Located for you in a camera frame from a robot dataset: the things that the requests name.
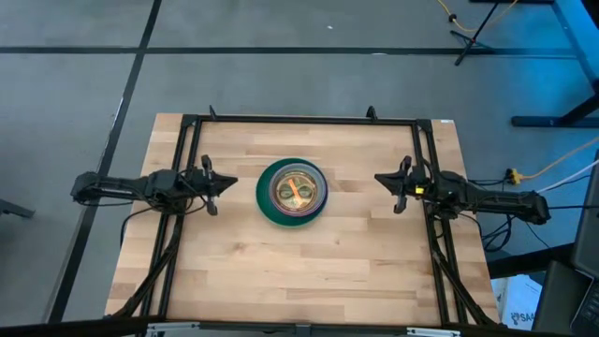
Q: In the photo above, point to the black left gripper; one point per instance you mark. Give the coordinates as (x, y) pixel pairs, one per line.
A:
(208, 185)

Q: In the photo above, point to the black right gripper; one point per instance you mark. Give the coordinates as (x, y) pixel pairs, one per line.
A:
(416, 185)

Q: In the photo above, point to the large dark green plate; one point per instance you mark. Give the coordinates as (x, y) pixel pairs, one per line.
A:
(262, 206)

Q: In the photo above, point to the grey-blue plastic plate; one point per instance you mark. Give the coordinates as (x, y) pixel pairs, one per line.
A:
(273, 187)

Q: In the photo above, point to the large orange transparent plate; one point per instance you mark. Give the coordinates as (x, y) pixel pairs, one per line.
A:
(278, 180)

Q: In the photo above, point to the small orange transparent plate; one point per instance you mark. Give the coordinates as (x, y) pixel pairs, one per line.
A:
(295, 188)

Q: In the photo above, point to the pink transparent plate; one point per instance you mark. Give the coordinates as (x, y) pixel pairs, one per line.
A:
(310, 180)

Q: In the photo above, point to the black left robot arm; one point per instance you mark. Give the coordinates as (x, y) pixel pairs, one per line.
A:
(126, 187)

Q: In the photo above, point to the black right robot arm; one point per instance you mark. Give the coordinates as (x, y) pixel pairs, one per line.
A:
(491, 201)

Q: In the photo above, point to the small white label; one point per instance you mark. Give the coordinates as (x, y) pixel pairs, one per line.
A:
(447, 121)

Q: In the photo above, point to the black desk foot bar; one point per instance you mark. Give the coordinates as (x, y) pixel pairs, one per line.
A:
(529, 262)

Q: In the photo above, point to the black tripod stand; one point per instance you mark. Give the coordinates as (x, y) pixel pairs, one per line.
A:
(470, 42)

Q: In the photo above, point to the white cardboard box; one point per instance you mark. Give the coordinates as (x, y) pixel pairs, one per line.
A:
(519, 299)

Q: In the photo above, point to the black monitor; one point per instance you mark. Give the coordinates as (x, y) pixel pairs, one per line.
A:
(561, 299)

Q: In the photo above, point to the black furniture foot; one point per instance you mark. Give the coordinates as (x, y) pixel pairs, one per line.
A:
(14, 208)

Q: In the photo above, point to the black frame clamp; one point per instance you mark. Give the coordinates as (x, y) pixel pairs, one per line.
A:
(371, 112)
(213, 112)

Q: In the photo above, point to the black aluminium table frame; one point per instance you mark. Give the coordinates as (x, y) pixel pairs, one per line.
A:
(304, 119)

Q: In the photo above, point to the blue desk frame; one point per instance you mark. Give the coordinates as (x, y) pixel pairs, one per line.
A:
(578, 33)

